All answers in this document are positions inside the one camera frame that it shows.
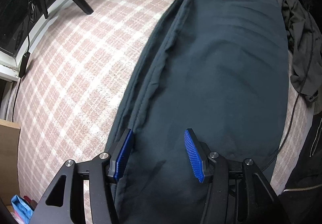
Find black ring light cable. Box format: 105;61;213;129
5;0;38;124

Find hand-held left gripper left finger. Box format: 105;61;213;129
29;128;134;224

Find grey crumpled garment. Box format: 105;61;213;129
273;0;322;102

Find light wooden board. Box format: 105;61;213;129
0;118;21;204

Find plaid woven mat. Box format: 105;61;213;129
10;0;315;224

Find black zipped jacket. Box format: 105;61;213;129
277;103;322;224

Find dark pants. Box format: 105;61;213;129
102;0;290;224

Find blue garment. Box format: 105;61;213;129
10;195;34;224

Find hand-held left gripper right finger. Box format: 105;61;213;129
184;128;292;224

